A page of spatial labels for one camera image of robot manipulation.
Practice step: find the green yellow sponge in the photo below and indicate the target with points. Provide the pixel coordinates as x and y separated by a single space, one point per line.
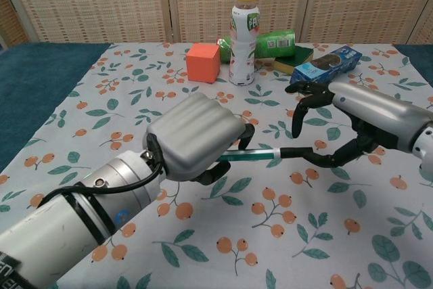
297 57

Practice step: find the blue cookie box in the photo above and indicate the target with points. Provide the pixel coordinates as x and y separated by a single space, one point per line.
324 65

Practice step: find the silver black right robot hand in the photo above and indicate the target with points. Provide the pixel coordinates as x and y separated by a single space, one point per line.
375 113

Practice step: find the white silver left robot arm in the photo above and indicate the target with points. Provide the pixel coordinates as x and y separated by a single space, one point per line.
67 228

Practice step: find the floral print tablecloth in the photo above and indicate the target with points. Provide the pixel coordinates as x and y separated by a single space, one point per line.
270 241

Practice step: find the green cylindrical can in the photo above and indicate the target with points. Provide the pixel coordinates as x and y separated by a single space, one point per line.
277 44

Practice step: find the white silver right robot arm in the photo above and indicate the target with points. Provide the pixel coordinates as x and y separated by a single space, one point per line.
426 153

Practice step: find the white bottle yellow cap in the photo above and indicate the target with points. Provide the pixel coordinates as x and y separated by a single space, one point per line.
241 52

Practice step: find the black marker cap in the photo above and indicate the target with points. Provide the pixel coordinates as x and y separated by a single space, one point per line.
296 152

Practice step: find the teal white marker body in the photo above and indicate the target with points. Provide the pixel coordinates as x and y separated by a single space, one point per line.
250 154

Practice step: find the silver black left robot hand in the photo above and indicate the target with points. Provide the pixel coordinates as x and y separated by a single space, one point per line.
193 130

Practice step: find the orange cube box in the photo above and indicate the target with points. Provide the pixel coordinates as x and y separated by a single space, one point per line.
203 65

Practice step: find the woven bamboo folding screen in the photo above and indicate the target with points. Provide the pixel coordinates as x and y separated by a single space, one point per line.
101 1

